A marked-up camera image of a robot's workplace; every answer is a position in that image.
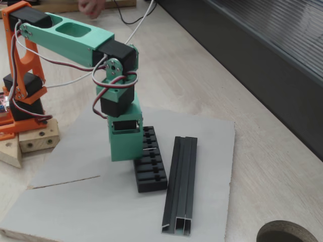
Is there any black slotted holder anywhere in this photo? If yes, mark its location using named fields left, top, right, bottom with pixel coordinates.
left=132, top=125, right=169, bottom=194

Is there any wooden base plank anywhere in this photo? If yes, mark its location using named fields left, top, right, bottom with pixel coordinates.
left=0, top=133, right=24, bottom=169

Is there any bare person hand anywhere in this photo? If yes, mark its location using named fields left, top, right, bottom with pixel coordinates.
left=78, top=0, right=107, bottom=19

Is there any short black aluminium profile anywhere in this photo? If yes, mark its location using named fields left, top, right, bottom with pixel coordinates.
left=160, top=136, right=198, bottom=236

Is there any grey laminated board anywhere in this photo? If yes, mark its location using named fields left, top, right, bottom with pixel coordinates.
left=0, top=104, right=236, bottom=242

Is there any small wooden block with screws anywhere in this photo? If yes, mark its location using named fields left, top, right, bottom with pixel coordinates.
left=18, top=118, right=60, bottom=154

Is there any red controller circuit board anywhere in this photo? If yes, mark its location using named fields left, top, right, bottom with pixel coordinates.
left=0, top=91, right=11, bottom=119

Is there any wrist servo wire bundle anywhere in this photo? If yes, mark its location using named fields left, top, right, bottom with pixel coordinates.
left=91, top=56, right=140, bottom=119

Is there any base servo wire bundle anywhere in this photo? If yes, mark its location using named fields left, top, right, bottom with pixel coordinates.
left=7, top=21, right=54, bottom=125

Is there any black power cable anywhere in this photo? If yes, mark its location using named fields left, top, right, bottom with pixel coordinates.
left=113, top=0, right=152, bottom=25

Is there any white USB cable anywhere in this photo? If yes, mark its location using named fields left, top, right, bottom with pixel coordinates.
left=45, top=0, right=157, bottom=89

